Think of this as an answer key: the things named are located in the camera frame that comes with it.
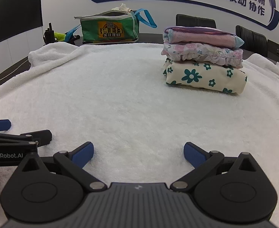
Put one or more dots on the white crumpled cloth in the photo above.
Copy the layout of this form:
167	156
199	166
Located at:
122	7

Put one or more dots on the black walkie-talkie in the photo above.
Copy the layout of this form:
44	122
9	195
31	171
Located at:
49	34

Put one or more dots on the yellow-green cloth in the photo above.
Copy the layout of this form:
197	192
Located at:
59	36

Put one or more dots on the black wall screen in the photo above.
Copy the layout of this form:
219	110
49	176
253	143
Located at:
11	9

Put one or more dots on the white towel blanket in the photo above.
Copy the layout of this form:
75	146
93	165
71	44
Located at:
130	99

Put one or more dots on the cream green-flowered garment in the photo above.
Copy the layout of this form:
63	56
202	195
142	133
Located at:
201	80

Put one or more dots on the pink floral garment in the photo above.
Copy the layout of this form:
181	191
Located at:
201	52

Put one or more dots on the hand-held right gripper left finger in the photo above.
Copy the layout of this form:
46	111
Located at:
84	154

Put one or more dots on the pink garment with blue trim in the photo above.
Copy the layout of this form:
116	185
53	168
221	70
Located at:
201	36

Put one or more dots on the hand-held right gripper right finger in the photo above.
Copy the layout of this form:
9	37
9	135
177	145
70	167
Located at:
194	154

